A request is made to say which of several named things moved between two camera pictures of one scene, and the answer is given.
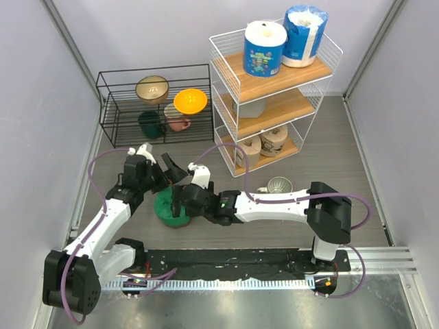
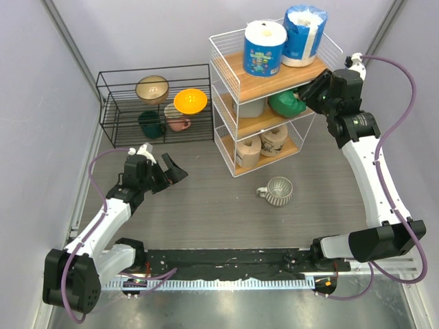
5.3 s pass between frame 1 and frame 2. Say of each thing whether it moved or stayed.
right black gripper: moved
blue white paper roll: stayed
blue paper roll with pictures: stayed
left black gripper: stayed
